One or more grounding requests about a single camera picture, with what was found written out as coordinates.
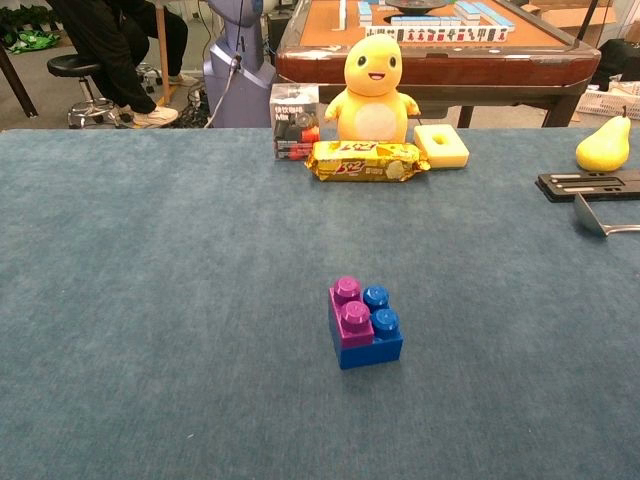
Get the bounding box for magenta toy brick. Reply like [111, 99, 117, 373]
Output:
[328, 276, 376, 350]

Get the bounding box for blue toy brick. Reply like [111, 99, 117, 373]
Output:
[328, 284, 404, 371]

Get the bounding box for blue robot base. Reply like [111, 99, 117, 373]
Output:
[202, 0, 278, 130]

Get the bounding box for yellow biscuit pack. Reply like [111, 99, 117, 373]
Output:
[304, 140, 432, 183]

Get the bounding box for black white coffee box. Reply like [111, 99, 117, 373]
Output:
[269, 83, 321, 162]

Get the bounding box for yellow plush toy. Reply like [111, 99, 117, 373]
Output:
[324, 33, 422, 144]

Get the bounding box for yellow sponge block with hole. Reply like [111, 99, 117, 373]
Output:
[413, 124, 471, 171]

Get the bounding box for blue felt table cover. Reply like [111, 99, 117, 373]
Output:
[0, 127, 640, 480]

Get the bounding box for brown mahjong table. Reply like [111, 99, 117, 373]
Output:
[275, 0, 603, 129]

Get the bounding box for face-up mahjong tile row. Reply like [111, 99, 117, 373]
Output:
[364, 25, 510, 44]

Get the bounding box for black round stool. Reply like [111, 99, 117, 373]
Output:
[134, 62, 164, 94]
[46, 53, 126, 130]

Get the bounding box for wooden pole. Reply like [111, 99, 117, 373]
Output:
[154, 0, 174, 105]

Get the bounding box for black round dish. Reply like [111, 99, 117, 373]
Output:
[384, 0, 456, 15]

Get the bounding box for steel ladle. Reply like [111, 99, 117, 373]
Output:
[573, 192, 640, 239]

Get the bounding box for black folding stand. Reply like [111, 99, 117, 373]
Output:
[535, 168, 640, 204]

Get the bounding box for person in black clothes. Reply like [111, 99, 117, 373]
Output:
[44, 0, 190, 129]

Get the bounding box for yellow pear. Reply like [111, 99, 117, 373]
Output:
[575, 105, 633, 172]

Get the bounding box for white plastic basket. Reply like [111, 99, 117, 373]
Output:
[574, 88, 640, 121]

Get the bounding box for cardboard box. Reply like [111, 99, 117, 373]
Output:
[529, 0, 619, 30]

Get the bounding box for dark table leg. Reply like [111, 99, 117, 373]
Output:
[0, 44, 39, 119]

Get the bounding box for black tripod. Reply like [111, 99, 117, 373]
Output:
[577, 0, 601, 50]

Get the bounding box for black bag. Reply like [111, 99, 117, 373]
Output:
[597, 38, 640, 92]

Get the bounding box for green plants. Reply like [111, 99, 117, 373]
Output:
[0, 4, 61, 55]

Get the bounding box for gray cable on robot base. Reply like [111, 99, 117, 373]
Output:
[206, 53, 244, 129]

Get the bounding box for black floor cable bundle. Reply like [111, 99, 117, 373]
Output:
[172, 84, 212, 129]

